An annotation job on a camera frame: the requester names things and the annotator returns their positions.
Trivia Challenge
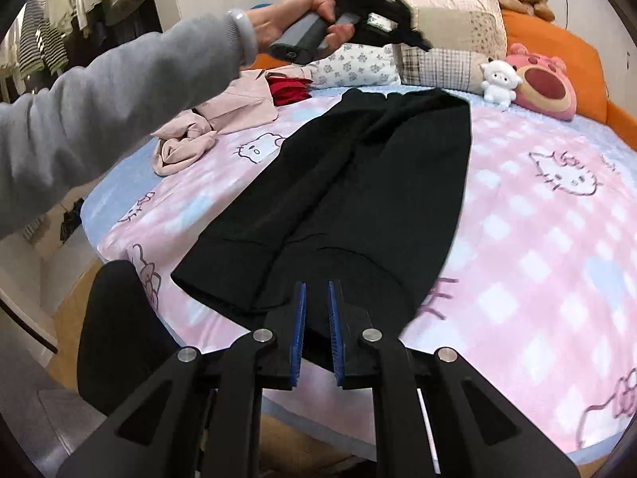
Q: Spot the beige patchwork pillow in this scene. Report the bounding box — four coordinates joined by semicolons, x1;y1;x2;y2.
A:
394;8;508;95

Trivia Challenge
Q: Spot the pink strawberry bear plush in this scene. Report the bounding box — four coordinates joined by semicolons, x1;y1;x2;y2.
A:
505;43;576;121

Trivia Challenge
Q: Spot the white sheep plush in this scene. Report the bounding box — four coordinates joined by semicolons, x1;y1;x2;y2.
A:
481;59;523;109

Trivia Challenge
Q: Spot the white floral pillow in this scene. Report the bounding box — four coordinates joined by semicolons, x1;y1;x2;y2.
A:
307;43;401;88

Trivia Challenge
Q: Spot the pink crumpled garment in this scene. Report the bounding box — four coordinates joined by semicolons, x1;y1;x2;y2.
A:
151;70;277;177

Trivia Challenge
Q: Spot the grey sleeve left forearm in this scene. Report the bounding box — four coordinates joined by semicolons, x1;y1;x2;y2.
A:
1;11;258;236

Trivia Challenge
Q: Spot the red folded garment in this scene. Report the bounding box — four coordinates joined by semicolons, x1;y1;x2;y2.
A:
267;74;312;107

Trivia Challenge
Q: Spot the black zip jacket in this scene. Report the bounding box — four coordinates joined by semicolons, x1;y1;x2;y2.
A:
172;90;472;369

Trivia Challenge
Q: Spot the light blue quilted blanket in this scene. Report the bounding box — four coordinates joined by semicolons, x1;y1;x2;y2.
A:
78;81;637;466

